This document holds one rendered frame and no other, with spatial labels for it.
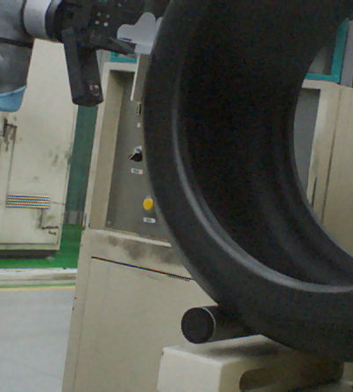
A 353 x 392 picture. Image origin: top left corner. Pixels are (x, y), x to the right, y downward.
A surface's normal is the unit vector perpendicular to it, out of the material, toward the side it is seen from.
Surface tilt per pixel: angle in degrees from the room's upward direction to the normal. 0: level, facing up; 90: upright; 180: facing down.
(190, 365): 90
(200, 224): 98
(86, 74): 69
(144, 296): 90
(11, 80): 98
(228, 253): 100
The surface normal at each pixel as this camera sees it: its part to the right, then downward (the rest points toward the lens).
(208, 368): -0.56, -0.04
